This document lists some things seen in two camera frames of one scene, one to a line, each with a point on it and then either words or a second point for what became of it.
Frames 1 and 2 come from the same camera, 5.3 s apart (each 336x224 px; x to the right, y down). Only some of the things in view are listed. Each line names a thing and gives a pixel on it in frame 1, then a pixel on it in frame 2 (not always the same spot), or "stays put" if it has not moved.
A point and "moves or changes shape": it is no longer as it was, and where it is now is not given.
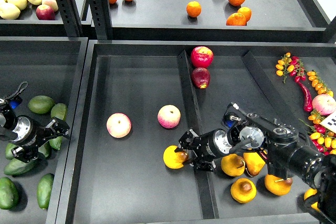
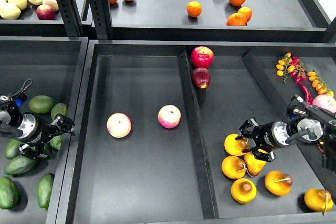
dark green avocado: [9, 193] stays put
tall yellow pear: [254, 163] stays put
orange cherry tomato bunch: [284, 66] stays put
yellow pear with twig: [277, 185] stays put
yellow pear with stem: [174, 160] moves or changes shape
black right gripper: [212, 145] to [267, 137]
